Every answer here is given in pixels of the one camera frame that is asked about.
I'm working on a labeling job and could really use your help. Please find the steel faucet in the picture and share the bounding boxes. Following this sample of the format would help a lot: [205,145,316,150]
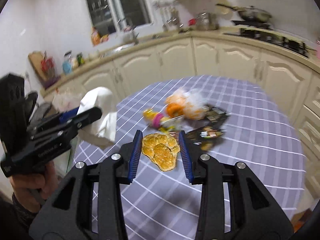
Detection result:
[117,17,139,44]

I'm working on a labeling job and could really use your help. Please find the orange dish soap bottle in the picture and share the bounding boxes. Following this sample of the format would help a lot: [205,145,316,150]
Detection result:
[91,27,101,46]

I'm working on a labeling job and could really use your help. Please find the black induction cooker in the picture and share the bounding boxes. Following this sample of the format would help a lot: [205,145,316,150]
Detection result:
[232,21,271,30]

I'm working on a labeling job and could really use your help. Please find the wooden cutting board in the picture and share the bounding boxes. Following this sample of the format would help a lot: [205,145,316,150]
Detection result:
[28,51,48,81]

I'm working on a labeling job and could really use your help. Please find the green jar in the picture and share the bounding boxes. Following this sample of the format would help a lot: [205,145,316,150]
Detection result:
[76,53,85,66]

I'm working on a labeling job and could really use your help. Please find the clear bag with orange peels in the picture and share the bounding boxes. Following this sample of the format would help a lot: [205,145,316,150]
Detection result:
[165,88,207,120]

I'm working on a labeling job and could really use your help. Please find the steel stock pot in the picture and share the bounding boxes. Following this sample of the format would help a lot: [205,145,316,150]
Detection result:
[196,12,219,31]

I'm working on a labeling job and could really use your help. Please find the black gas hob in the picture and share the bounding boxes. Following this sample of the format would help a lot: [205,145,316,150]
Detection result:
[223,28,316,58]

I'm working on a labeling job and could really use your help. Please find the hanging plastic bag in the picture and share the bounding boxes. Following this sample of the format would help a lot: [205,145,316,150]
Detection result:
[52,89,82,112]

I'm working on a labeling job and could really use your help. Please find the utensil wall rack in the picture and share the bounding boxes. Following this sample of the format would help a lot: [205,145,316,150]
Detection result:
[152,0,179,11]

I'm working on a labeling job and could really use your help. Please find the red knife holder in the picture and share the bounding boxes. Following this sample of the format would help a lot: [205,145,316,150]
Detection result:
[41,51,60,89]

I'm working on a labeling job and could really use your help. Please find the window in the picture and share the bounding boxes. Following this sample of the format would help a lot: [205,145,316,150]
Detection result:
[87,0,152,37]

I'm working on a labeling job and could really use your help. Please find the red box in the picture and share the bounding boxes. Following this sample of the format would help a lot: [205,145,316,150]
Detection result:
[188,18,196,26]

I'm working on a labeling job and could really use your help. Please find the steel kitchen sink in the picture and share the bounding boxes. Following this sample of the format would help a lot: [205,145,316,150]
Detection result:
[100,42,138,57]

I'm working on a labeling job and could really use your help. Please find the blue carton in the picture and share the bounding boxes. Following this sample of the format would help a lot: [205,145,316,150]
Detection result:
[62,61,72,75]

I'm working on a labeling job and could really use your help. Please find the lower kitchen cabinets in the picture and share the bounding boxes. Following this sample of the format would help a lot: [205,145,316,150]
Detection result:
[41,34,319,196]

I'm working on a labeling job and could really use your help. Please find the white paper bag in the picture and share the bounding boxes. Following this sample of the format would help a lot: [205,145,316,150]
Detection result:
[77,87,117,150]

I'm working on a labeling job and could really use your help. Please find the person's left hand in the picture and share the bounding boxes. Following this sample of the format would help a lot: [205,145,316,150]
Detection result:
[9,161,59,213]

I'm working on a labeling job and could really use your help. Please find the round woven trivet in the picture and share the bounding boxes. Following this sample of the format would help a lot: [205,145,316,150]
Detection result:
[215,3,231,15]

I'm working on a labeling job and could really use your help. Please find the grey checked tablecloth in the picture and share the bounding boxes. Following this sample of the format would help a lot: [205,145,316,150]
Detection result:
[74,75,305,239]

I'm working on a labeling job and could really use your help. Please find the white bowls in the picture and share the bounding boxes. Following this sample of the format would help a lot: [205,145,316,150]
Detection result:
[88,50,100,61]

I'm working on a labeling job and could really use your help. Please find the black snack wrapper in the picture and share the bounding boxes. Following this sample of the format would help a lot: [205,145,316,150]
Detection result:
[203,104,229,128]
[186,125,224,151]

